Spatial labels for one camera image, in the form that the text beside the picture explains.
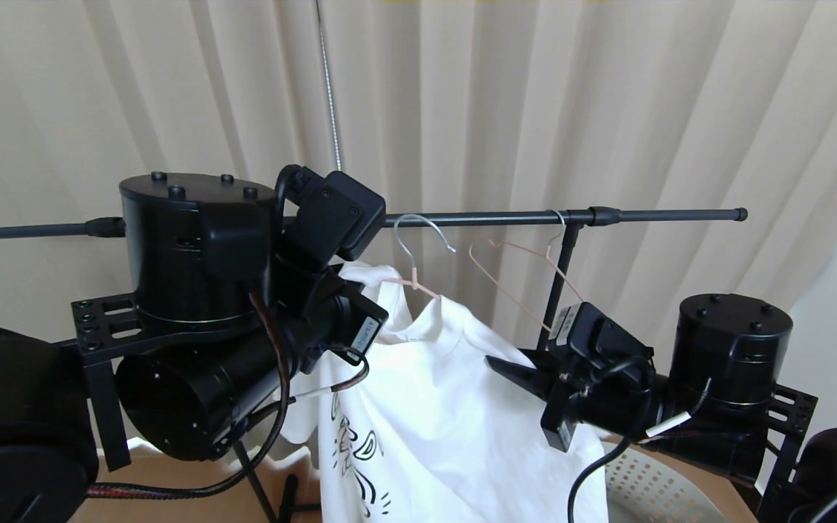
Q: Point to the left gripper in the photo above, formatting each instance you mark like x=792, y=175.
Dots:
x=208, y=392

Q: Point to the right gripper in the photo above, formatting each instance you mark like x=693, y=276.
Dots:
x=607, y=407

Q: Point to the pink clothes hanger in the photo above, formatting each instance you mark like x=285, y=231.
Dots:
x=516, y=294
x=426, y=289

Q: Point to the white printed t-shirt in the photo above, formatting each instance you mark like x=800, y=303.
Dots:
x=447, y=421

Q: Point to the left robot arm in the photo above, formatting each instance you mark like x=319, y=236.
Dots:
x=193, y=247

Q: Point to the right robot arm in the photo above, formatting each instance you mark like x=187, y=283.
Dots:
x=731, y=349

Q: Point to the white laundry basket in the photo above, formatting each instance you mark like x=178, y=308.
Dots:
x=651, y=487

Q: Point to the black clothes rack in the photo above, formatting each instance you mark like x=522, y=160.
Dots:
x=498, y=217

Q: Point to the white curtain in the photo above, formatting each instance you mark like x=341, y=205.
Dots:
x=607, y=109

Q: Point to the silver curtain wand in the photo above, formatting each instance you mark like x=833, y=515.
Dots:
x=329, y=87

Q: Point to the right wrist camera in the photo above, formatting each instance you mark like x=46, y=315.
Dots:
x=593, y=338

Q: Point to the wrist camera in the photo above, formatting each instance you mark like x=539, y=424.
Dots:
x=335, y=214
x=593, y=338

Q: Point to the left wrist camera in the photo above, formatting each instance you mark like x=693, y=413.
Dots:
x=335, y=214

